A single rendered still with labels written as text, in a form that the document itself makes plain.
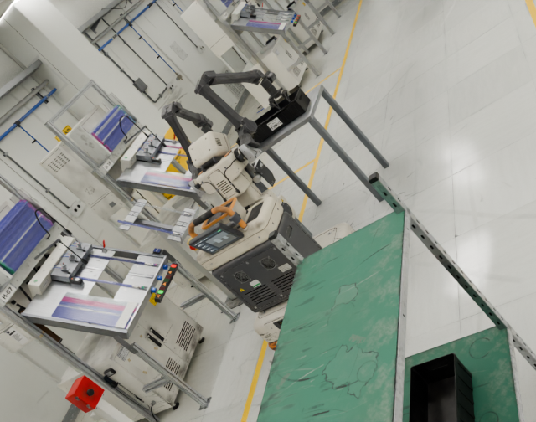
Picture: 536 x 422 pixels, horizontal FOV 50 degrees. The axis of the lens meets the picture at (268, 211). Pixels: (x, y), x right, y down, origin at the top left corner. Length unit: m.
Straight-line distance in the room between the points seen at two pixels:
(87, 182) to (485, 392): 3.75
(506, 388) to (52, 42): 5.89
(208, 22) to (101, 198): 3.56
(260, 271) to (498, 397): 1.60
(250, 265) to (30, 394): 2.87
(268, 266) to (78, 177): 2.32
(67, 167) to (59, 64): 2.18
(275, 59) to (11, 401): 5.05
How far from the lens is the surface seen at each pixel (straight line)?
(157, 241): 5.12
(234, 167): 3.25
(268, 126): 4.00
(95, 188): 5.02
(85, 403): 3.55
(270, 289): 3.29
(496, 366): 2.10
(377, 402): 1.37
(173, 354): 4.25
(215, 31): 7.91
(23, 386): 5.51
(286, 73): 7.88
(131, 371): 4.00
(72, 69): 6.92
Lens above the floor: 1.83
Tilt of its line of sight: 20 degrees down
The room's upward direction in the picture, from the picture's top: 45 degrees counter-clockwise
